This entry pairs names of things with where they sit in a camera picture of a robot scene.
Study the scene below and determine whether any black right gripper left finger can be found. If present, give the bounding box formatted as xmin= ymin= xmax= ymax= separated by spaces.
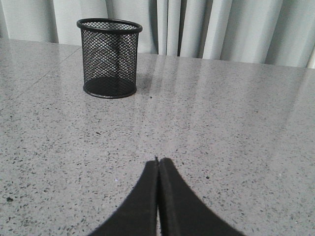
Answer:
xmin=90 ymin=161 xmax=158 ymax=236

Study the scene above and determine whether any black mesh pen bucket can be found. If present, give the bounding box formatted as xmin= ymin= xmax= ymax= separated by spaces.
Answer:
xmin=76 ymin=18 xmax=143 ymax=99

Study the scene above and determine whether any grey curtain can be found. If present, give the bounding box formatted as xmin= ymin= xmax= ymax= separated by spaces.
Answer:
xmin=0 ymin=0 xmax=315 ymax=68

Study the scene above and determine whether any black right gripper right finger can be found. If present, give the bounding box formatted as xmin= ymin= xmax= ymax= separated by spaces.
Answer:
xmin=158 ymin=158 xmax=242 ymax=236

